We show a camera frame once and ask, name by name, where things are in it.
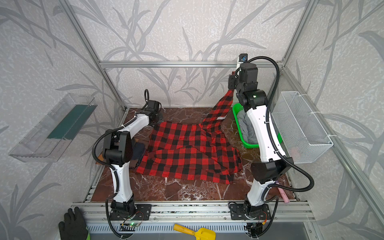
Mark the grey long sleeve shirt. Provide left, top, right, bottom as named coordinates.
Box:
left=237, top=110, right=258, bottom=145

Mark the aluminium frame crossbar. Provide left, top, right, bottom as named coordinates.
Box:
left=99, top=60, right=284, bottom=69

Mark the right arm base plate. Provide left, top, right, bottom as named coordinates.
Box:
left=228, top=201, right=271, bottom=221

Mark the yellow toy shovel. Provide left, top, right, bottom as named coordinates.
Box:
left=173, top=224, right=216, bottom=240

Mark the pink object in wire basket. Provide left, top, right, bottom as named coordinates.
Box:
left=289, top=147, right=301, bottom=161

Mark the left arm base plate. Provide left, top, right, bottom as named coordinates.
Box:
left=110, top=204, right=152, bottom=221

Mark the black glove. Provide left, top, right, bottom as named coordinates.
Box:
left=58, top=207, right=90, bottom=240

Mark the aluminium front rail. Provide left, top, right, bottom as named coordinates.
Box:
left=71, top=201, right=315, bottom=224

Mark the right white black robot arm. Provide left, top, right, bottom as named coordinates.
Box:
left=228, top=54, right=315, bottom=215

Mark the green plastic basket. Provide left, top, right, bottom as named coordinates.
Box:
left=233, top=103, right=282, bottom=151

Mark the clear plastic wall tray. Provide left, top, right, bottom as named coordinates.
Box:
left=9, top=94, right=98, bottom=163

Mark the purple pink toy fork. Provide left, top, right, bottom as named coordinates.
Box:
left=278, top=188, right=290, bottom=204

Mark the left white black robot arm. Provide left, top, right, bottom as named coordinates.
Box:
left=92, top=89, right=162, bottom=219

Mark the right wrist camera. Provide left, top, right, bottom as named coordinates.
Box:
left=236, top=54, right=248, bottom=70

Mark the folded brown plaid shirt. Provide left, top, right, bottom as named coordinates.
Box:
left=97, top=135, right=146, bottom=169

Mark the white wire mesh basket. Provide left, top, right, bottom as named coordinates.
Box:
left=272, top=91, right=334, bottom=165

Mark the red black plaid shirt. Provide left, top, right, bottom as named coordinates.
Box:
left=136, top=90, right=243, bottom=185

